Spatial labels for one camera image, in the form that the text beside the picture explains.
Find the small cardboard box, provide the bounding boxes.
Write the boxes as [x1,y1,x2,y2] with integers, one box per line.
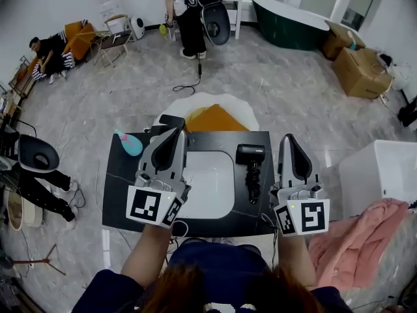
[322,19,367,61]

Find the wooden tripod stand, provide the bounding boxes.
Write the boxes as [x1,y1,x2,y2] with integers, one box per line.
[14,243,67,277]

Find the orange mat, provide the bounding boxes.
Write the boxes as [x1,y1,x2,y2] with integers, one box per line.
[184,104,252,132]

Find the black countertop vanity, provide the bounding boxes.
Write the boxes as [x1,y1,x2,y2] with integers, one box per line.
[102,130,280,237]

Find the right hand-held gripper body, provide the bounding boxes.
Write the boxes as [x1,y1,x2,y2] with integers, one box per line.
[268,183,330,237]

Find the grey framed glass panel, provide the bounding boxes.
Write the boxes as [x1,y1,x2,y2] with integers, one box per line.
[330,0,390,33]

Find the person's right forearm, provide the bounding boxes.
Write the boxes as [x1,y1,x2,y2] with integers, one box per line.
[276,231,317,288]

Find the orange sofa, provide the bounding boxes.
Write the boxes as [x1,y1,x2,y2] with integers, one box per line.
[18,21,98,85]

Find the wooden chair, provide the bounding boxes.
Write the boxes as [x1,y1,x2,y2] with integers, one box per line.
[92,14,141,68]

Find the pink cloth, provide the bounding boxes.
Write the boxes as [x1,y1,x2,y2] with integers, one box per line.
[307,198,410,290]

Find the teal bottle with pink cap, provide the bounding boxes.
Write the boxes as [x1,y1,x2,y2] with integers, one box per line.
[113,129,144,157]

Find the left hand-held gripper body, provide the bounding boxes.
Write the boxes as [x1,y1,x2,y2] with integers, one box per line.
[126,171,192,230]

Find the green bathtub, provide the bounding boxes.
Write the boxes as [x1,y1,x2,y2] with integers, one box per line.
[250,0,332,52]

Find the person's navy clothing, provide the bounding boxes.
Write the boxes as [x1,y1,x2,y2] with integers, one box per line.
[71,239,354,313]

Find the black bag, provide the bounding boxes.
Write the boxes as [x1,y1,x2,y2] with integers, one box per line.
[397,97,417,128]

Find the large cardboard box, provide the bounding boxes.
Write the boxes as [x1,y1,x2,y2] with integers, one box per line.
[332,46,394,100]

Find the white cabinet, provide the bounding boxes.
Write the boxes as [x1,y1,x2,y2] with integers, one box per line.
[338,138,417,222]

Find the black hair dryer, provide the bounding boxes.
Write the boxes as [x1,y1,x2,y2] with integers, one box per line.
[235,143,266,205]

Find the black floor cable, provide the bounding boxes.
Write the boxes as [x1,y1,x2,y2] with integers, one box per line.
[172,59,203,95]

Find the person's left forearm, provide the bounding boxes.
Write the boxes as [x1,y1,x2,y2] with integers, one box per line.
[120,222,175,288]

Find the white fluffy rug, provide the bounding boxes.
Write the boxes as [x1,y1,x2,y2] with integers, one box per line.
[152,91,261,133]

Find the metal shelf rack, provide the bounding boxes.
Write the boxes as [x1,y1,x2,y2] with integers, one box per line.
[7,55,37,99]

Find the white round heater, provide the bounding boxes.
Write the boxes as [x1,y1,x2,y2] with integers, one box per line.
[124,16,146,40]

